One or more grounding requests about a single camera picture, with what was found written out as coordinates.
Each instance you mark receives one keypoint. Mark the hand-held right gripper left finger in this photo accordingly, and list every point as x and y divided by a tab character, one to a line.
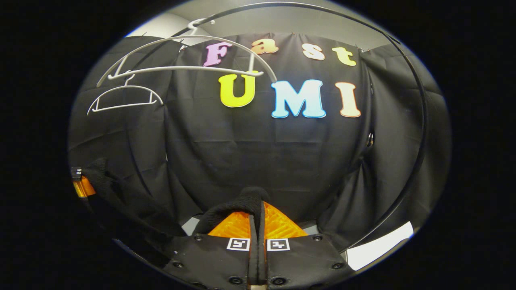
217	262

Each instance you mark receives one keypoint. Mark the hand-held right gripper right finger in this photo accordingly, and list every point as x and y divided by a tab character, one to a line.
298	262

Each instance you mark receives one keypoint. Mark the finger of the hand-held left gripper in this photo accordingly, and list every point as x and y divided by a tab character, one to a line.
82	187

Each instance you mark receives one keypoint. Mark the black knit cardigan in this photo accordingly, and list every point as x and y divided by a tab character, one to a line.
246	201

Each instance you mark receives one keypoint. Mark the white clothes hanger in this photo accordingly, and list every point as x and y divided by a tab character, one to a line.
121	106
181	67

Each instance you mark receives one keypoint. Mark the black metal clothes rack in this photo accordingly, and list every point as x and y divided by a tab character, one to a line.
423	104

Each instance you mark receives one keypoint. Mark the black backdrop cloth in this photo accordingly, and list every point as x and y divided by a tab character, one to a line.
262	161

